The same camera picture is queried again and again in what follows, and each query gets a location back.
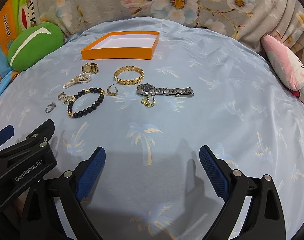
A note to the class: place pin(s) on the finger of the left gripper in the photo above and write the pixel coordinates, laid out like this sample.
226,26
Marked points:
6,133
42,133

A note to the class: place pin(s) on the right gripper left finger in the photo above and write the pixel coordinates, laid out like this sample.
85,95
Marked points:
73,186

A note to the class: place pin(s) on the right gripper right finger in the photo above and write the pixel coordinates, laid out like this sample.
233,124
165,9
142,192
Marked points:
264,219

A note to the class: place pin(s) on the small gold wristwatch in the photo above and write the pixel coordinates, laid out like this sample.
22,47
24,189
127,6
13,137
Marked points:
90,68

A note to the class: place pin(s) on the gold chain bangle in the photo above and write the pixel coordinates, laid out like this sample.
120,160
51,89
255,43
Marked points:
128,75

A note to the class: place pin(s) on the gold charm hoop earring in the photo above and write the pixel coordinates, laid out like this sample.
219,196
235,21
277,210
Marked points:
149,101

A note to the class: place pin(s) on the silver steel wristwatch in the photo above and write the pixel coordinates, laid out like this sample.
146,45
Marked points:
148,89

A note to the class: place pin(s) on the orange jewelry box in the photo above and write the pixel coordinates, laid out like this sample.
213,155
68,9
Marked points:
139,45

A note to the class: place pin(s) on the green plush pillow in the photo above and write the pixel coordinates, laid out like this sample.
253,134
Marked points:
34,44

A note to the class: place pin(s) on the colourful cartoon cushion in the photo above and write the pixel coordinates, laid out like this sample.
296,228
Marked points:
15,17

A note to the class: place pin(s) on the light blue palm bedsheet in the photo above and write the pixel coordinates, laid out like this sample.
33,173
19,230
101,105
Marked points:
153,185

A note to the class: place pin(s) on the pink plush toy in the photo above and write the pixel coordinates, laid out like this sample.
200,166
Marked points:
286,64

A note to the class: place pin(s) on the grey floral blanket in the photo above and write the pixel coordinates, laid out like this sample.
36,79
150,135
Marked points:
244,20

